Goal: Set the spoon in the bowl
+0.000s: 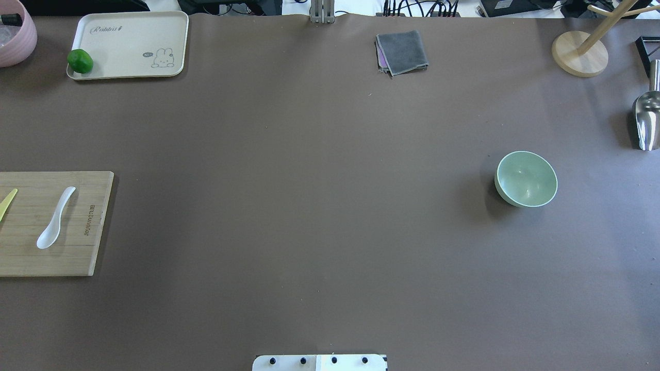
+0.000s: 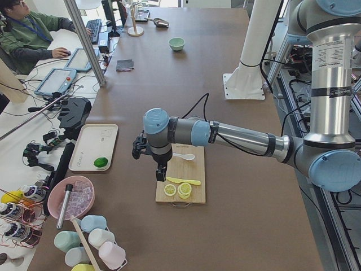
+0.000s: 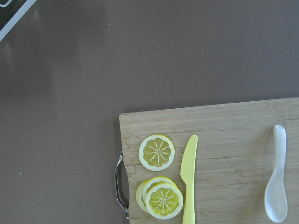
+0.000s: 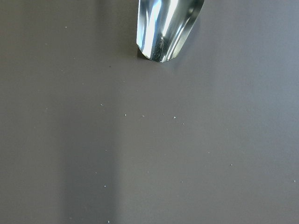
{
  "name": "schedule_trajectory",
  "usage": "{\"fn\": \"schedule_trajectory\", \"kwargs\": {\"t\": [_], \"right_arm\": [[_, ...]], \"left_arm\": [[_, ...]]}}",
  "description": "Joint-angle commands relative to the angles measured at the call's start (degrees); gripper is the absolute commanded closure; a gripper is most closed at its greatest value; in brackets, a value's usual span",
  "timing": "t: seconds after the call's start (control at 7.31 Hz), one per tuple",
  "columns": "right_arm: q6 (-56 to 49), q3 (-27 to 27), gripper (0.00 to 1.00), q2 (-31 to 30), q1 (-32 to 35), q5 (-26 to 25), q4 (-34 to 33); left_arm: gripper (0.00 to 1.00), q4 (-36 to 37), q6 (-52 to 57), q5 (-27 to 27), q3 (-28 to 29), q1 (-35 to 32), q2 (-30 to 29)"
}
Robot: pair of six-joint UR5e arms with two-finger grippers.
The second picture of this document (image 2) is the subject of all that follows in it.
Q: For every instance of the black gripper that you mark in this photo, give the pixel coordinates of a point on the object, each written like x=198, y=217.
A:
x=161, y=161

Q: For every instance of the white ceramic spoon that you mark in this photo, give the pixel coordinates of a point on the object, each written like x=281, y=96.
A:
x=184, y=156

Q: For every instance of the green ceramic bowl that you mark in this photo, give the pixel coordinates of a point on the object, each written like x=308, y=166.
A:
x=177, y=43

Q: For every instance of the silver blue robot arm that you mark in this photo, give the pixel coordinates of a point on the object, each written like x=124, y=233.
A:
x=326, y=153

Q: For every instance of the pink bowl of ice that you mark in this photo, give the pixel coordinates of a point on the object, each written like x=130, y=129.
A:
x=81, y=199

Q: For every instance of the single lemon slice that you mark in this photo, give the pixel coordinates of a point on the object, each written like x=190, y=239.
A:
x=170, y=190

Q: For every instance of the wooden cutting board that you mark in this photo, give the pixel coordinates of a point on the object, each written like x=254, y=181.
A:
x=185, y=177

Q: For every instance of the stacked lemon slices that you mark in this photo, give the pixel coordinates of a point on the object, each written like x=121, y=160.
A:
x=184, y=190

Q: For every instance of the yellow plastic knife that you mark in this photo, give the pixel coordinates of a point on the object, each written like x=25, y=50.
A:
x=179, y=180

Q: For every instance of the green lime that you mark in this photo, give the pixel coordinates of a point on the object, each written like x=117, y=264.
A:
x=100, y=162

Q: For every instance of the white rabbit tray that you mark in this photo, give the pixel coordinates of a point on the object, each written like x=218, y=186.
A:
x=94, y=141

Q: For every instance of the blue cup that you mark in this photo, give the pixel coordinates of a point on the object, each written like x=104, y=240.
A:
x=91, y=222

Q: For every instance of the white cup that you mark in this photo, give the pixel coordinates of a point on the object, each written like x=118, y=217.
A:
x=99, y=236

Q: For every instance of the pink cup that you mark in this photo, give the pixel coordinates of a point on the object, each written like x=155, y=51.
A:
x=112, y=255

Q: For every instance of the wooden cup rack stick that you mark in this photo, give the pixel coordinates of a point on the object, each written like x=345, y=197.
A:
x=93, y=261

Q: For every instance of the long black bar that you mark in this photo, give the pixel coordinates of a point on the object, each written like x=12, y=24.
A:
x=59, y=174

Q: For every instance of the green cup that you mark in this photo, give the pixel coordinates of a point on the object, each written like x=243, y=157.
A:
x=66, y=240

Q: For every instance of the dark folded cloth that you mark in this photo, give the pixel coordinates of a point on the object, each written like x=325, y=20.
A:
x=124, y=65

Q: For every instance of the grey-blue cup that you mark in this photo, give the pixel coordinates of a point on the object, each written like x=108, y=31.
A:
x=76, y=256

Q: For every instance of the yellow cup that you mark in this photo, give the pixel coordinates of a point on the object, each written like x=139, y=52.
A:
x=83, y=267

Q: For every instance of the upper sauce bottle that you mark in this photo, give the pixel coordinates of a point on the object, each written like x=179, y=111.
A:
x=34, y=193

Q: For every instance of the sauce bottle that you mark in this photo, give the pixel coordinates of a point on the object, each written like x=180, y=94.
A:
x=16, y=231
x=12, y=210
x=34, y=193

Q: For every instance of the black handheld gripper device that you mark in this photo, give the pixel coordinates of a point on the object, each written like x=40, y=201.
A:
x=51, y=140

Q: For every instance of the near teach pendant tablet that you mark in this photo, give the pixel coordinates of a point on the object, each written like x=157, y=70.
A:
x=58, y=80

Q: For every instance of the teach pendant tablet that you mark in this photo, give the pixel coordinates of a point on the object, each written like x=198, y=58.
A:
x=58, y=80
x=78, y=61

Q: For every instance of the far teach pendant tablet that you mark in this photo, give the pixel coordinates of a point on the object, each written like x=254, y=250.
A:
x=78, y=61

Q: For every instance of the wooden stand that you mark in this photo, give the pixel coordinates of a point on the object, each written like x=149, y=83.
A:
x=134, y=31

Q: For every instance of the yellow lemon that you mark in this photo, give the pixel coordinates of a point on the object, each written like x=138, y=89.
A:
x=12, y=196

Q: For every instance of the middle sauce bottle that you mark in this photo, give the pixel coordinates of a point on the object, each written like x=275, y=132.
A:
x=12, y=210

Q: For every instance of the metal scoop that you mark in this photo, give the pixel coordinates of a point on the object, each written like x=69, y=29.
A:
x=158, y=22

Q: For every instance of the lower sauce bottle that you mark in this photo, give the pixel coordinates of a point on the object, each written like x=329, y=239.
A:
x=16, y=231

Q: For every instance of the black keyboard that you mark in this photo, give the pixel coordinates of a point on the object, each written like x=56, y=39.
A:
x=95, y=27

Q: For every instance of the black computer monitor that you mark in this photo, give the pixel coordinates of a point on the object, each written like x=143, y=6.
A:
x=112, y=28

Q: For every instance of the seated person in green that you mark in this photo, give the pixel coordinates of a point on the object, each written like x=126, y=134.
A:
x=29, y=40

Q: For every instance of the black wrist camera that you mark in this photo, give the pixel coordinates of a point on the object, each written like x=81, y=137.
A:
x=140, y=146

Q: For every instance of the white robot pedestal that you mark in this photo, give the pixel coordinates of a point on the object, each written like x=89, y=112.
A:
x=246, y=82

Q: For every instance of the aluminium frame post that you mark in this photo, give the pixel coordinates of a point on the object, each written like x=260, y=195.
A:
x=76, y=17

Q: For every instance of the copper wire bottle rack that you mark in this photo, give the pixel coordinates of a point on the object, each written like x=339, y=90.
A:
x=32, y=217

